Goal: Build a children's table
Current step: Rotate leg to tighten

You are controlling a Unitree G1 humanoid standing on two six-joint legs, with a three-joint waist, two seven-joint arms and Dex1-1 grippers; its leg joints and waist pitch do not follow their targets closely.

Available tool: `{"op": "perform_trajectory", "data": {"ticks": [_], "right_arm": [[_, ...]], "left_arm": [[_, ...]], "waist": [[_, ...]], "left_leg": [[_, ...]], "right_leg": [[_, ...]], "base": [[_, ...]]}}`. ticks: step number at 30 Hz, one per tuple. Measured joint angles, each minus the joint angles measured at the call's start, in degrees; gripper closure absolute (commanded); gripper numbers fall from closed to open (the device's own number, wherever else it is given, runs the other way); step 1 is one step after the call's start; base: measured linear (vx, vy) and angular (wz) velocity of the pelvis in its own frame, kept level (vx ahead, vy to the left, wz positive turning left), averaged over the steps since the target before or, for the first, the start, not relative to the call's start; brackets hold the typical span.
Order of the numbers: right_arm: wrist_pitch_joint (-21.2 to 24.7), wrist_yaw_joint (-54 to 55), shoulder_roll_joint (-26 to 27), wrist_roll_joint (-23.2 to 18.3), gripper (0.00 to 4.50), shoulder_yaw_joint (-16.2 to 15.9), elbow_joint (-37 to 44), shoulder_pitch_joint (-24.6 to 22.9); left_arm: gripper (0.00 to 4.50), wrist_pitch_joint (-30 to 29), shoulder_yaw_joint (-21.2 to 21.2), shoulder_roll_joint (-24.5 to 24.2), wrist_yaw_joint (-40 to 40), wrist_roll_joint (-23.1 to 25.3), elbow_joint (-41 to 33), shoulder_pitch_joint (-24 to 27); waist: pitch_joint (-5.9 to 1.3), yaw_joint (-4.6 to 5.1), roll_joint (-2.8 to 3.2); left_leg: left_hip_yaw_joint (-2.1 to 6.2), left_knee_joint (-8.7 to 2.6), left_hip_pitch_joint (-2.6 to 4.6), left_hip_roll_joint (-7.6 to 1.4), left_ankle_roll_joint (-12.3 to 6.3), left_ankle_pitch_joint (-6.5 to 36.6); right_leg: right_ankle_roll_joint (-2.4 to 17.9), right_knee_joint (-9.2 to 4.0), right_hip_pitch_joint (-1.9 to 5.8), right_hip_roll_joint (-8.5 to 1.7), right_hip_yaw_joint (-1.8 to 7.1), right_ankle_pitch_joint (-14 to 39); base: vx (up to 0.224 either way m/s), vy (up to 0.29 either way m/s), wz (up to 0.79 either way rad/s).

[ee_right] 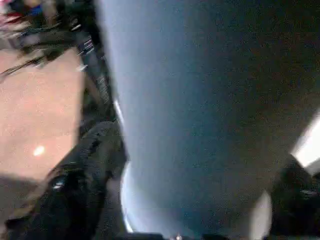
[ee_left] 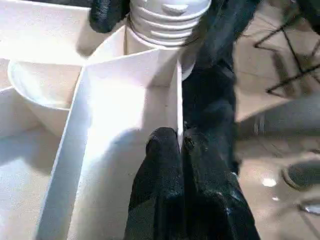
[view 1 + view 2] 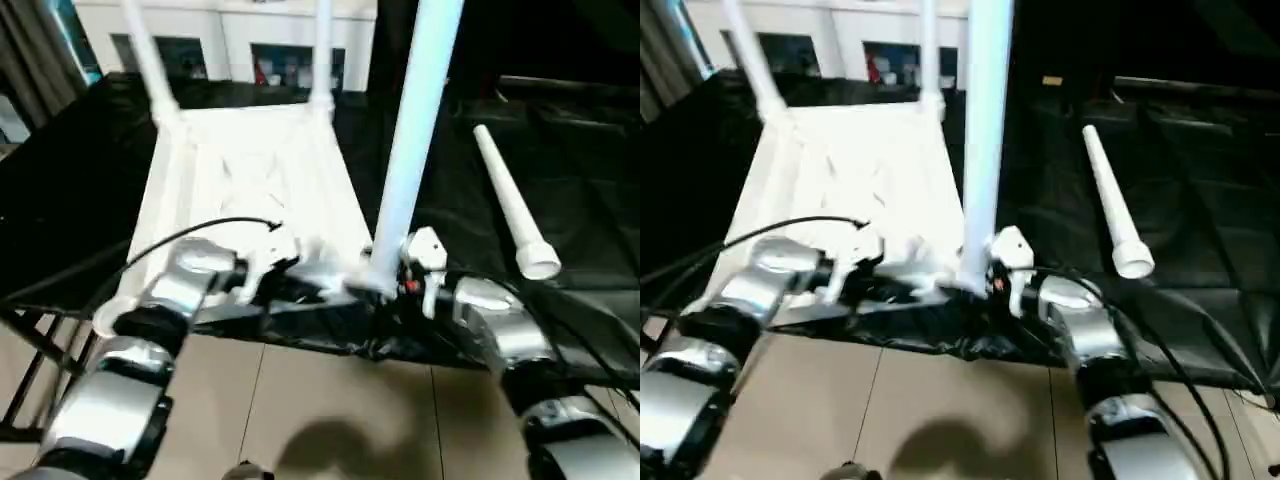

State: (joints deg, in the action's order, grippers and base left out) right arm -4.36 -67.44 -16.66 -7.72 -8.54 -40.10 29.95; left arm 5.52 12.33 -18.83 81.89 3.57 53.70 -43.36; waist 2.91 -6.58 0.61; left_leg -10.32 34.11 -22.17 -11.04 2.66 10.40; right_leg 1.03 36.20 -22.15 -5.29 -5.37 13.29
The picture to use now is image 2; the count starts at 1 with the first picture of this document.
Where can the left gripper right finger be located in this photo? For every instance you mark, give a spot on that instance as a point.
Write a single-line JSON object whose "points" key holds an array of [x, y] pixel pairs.
{"points": [[212, 200]]}

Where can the grey shoe with beige sole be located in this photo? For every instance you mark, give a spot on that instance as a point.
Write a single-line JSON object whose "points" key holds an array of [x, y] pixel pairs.
{"points": [[303, 175]]}

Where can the black metal floor stand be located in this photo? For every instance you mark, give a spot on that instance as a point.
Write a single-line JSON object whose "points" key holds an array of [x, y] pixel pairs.
{"points": [[292, 55]]}

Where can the white plastic table leg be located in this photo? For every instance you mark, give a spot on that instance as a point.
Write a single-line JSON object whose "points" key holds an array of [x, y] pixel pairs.
{"points": [[170, 25]]}

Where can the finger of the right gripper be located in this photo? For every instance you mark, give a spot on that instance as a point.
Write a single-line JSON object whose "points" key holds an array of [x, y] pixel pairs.
{"points": [[225, 25], [107, 15]]}

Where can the black plastic mat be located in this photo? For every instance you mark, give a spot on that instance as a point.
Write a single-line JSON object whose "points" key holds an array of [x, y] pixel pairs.
{"points": [[210, 100]]}

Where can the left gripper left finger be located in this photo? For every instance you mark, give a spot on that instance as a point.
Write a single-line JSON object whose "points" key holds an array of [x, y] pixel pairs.
{"points": [[160, 187]]}

